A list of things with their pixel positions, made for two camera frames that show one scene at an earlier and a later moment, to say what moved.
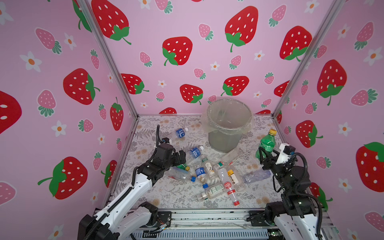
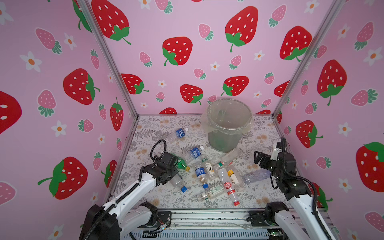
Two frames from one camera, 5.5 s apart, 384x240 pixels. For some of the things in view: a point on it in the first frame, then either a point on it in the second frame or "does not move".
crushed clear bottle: [256, 175] does not move
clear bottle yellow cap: [236, 180] does not move
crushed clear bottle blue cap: [179, 174] to [177, 182]
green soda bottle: [184, 166] does not move
